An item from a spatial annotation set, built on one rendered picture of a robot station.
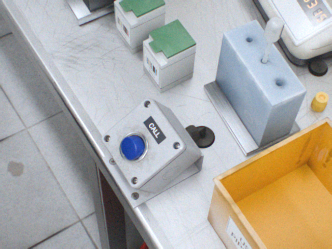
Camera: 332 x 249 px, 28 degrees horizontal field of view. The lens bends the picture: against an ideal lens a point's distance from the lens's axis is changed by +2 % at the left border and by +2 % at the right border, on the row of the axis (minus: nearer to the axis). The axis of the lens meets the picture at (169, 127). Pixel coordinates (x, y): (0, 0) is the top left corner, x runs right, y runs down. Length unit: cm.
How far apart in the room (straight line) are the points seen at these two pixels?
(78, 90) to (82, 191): 92
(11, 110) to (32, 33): 99
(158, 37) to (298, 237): 26
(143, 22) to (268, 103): 19
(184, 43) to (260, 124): 12
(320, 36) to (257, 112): 14
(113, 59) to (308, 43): 23
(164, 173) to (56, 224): 100
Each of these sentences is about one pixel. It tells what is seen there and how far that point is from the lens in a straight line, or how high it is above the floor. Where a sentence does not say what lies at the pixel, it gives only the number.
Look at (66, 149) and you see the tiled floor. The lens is 173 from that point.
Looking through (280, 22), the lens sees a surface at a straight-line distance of 63.
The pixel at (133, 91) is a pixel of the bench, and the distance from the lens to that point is 77.
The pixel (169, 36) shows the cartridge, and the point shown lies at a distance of 73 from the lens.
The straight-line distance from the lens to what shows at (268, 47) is 66.
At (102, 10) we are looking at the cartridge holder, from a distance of 82.
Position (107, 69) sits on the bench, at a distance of 79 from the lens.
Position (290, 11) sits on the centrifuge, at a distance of 80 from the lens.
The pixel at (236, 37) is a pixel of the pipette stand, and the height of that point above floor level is 98.
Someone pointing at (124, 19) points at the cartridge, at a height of 92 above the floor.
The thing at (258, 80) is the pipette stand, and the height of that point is 98.
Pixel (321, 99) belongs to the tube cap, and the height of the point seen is 89.
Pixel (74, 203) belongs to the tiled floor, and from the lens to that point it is 166.
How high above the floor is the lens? 152
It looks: 61 degrees down
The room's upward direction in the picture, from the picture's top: 4 degrees clockwise
